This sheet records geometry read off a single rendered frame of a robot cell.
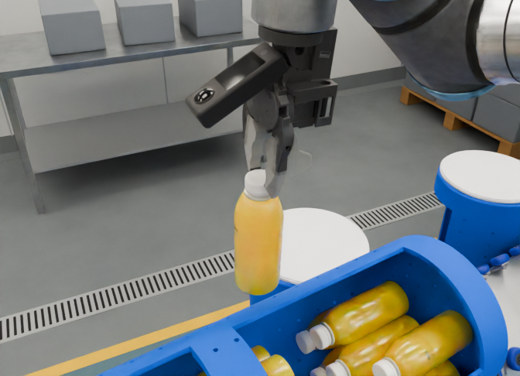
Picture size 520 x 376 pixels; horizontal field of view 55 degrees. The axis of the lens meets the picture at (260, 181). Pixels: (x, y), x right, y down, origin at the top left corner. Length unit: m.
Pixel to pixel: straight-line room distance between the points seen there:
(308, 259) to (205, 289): 1.46
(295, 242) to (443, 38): 0.80
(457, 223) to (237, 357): 0.96
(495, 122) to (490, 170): 2.38
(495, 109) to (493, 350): 3.14
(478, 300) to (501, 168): 0.79
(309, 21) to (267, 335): 0.60
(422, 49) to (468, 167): 1.13
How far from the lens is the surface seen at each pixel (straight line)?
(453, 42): 0.46
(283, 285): 1.10
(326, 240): 1.19
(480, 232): 1.51
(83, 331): 2.49
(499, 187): 1.52
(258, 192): 0.63
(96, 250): 2.90
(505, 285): 1.36
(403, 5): 0.43
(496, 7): 0.44
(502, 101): 3.89
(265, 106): 0.58
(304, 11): 0.52
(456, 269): 0.88
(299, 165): 0.62
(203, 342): 0.73
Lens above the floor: 1.78
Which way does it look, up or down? 32 degrees down
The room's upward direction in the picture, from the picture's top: straight up
